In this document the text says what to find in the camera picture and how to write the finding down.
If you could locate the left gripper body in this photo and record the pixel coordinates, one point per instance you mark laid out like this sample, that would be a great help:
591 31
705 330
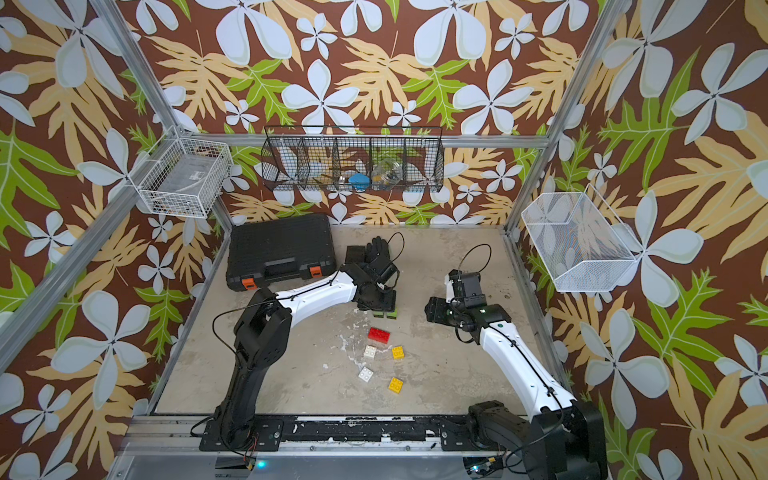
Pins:
382 300

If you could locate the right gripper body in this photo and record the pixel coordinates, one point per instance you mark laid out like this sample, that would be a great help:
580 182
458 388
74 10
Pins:
446 312

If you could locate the dark green 2x4 lego brick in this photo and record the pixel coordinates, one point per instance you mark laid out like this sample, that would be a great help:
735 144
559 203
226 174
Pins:
391 314

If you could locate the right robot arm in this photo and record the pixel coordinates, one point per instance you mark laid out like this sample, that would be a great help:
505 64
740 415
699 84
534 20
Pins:
560 437

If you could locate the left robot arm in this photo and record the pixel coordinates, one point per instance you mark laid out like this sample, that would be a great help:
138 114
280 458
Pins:
262 333

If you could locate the red 2x4 lego brick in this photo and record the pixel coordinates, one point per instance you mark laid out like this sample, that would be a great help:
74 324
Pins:
378 335

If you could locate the white lego brick lower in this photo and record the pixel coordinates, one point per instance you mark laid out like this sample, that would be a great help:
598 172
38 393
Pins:
365 374

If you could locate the yellow lego brick lower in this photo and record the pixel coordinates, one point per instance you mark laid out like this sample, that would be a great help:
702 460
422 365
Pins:
395 385

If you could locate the black and green glove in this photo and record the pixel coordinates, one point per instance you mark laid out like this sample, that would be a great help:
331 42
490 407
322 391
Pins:
377 255

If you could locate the small black box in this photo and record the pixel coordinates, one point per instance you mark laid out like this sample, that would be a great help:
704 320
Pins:
355 254

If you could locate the blue object in basket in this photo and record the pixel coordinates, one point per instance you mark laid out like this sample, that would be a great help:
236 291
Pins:
359 182

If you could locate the black plastic tool case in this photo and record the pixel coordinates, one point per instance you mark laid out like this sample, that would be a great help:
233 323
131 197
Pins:
263 253

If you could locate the white mesh basket right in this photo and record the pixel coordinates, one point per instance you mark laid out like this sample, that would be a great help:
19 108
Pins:
584 245

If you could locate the black wire basket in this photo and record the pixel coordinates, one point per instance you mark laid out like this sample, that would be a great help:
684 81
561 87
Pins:
405 159

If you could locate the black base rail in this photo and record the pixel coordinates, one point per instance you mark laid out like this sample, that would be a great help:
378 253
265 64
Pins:
274 432

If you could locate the white wire basket left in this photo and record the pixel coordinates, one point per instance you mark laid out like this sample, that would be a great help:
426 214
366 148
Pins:
183 176

